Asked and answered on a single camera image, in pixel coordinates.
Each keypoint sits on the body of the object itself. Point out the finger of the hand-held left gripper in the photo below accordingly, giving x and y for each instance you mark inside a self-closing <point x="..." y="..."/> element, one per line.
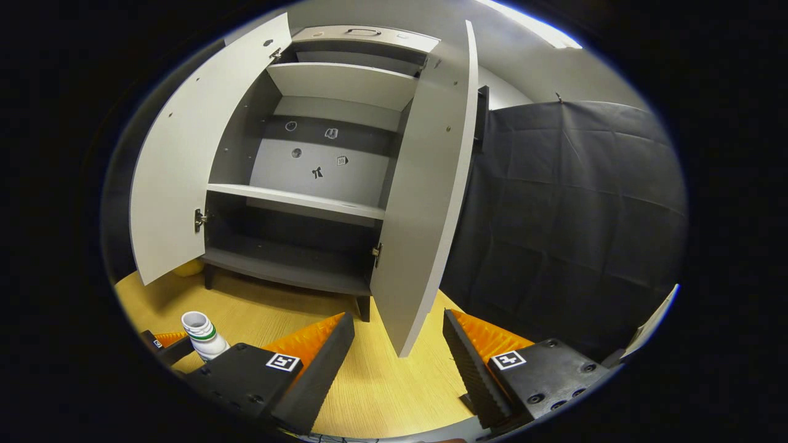
<point x="175" y="351"/>

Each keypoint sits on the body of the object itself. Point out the white flat board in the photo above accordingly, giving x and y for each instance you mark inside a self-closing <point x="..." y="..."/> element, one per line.
<point x="652" y="323"/>

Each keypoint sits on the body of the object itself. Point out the yellow fruit-shaped object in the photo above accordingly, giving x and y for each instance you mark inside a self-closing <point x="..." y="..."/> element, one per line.
<point x="188" y="268"/>

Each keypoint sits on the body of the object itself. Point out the metal door hinge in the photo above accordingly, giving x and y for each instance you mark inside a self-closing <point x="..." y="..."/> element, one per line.
<point x="275" y="53"/>
<point x="376" y="252"/>
<point x="200" y="218"/>

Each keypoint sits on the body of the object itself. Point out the white bottle green label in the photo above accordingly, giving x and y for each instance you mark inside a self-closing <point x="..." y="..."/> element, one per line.
<point x="206" y="341"/>

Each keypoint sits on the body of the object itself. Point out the white cabinet shelf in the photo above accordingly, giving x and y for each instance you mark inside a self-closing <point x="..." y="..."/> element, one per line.
<point x="345" y="83"/>
<point x="295" y="198"/>

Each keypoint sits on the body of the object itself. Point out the grey white cabinet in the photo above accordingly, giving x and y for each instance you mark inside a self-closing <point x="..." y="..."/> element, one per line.
<point x="320" y="258"/>

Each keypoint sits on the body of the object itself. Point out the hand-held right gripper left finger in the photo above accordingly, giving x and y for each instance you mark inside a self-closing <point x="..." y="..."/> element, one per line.
<point x="323" y="375"/>

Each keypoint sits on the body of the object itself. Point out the white cabinet door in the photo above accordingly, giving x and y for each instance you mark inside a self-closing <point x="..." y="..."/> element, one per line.
<point x="184" y="154"/>
<point x="425" y="215"/>

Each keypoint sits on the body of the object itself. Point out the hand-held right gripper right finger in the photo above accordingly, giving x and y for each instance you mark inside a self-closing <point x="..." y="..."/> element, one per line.
<point x="471" y="375"/>

